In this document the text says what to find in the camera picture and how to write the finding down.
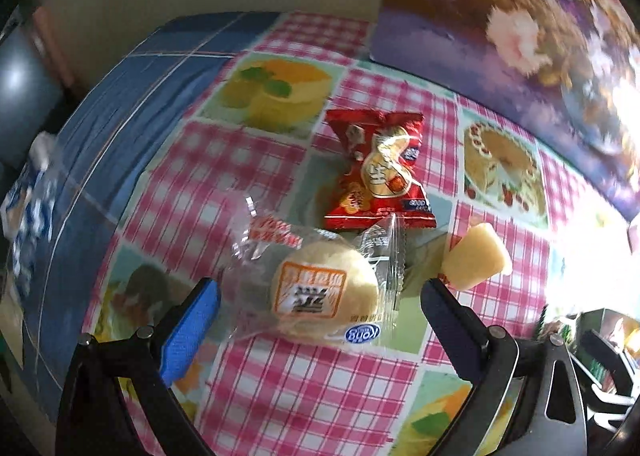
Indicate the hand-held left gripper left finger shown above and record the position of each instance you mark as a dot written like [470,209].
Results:
[192,331]

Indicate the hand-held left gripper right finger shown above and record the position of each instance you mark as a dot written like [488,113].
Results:
[447,326]

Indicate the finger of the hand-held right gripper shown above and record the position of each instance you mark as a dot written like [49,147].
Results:
[602,356]

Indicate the round bun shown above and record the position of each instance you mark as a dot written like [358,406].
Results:
[320,286]

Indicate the white and green storage box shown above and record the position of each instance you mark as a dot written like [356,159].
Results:
[615,326]

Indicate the pale yellow cake wedge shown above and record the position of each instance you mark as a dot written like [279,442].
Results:
[477,258]

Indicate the pink checked tablecloth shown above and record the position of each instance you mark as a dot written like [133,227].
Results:
[210,176]

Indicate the red peanut snack packet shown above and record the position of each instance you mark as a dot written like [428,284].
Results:
[380,171]

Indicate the blue and white wrapper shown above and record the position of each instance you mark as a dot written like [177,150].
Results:
[32,216]

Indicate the blue checked blanket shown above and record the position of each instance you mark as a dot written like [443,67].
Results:
[115,101]

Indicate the dark screen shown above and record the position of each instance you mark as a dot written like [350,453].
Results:
[20,81]

